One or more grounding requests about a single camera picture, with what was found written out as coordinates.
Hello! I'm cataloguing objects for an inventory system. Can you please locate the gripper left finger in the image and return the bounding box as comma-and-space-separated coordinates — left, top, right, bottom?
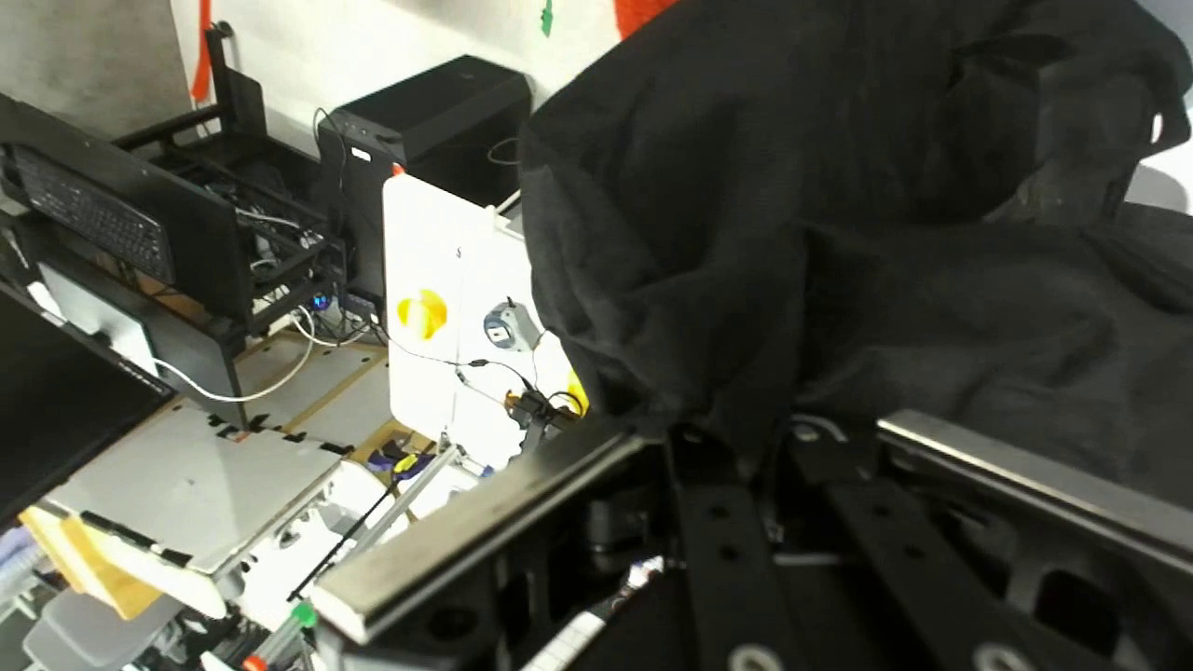
308, 422, 653, 644

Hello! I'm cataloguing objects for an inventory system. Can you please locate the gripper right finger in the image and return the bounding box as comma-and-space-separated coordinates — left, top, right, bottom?
875, 408, 1193, 572

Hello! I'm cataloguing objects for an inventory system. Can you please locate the black fabric bag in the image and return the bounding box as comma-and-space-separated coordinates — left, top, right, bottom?
520, 0, 1193, 504

